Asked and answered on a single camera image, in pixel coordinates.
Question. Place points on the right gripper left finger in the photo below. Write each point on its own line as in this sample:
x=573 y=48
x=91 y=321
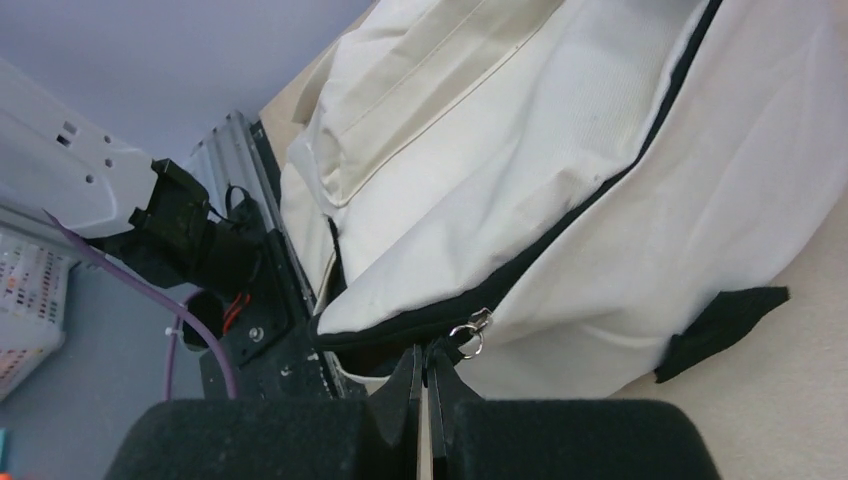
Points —
x=371 y=438

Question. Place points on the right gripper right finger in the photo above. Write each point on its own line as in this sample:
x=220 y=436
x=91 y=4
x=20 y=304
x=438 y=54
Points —
x=474 y=438

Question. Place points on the beige canvas backpack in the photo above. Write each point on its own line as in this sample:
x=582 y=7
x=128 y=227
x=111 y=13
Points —
x=578 y=193

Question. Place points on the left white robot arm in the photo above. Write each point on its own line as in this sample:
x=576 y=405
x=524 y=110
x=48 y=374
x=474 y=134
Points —
x=151 y=214

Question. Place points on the white plastic basket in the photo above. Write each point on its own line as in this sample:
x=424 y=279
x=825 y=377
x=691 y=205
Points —
x=34 y=284

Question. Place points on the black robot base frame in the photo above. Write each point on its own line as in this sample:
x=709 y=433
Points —
x=268 y=345

